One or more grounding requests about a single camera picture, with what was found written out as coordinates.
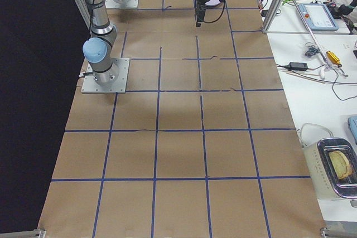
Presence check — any long white rod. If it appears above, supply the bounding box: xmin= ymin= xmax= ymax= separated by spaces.
xmin=292 ymin=0 xmax=332 ymax=69

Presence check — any toast slice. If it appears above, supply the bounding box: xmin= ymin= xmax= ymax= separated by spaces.
xmin=329 ymin=150 xmax=352 ymax=179

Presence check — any black power adapter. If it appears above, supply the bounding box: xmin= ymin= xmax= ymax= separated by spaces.
xmin=287 ymin=62 xmax=308 ymax=71

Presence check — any teach pendant tablet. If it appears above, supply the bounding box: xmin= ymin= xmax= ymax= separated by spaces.
xmin=298 ymin=3 xmax=339 ymax=31

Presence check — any brown paper table cover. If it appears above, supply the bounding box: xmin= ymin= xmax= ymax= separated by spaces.
xmin=38 ymin=0 xmax=324 ymax=237

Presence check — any lavender round plate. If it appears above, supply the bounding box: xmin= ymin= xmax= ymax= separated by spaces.
xmin=205 ymin=0 xmax=222 ymax=8

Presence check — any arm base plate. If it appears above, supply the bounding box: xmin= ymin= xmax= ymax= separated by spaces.
xmin=105 ymin=0 xmax=139 ymax=9
xmin=81 ymin=58 xmax=130 ymax=94

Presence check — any yellow handled tool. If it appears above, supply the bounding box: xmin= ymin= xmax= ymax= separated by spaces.
xmin=326 ymin=51 xmax=342 ymax=67

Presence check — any white toaster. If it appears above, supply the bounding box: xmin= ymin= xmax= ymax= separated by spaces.
xmin=303 ymin=137 xmax=356 ymax=202

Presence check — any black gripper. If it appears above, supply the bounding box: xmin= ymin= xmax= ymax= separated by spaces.
xmin=195 ymin=0 xmax=209 ymax=27

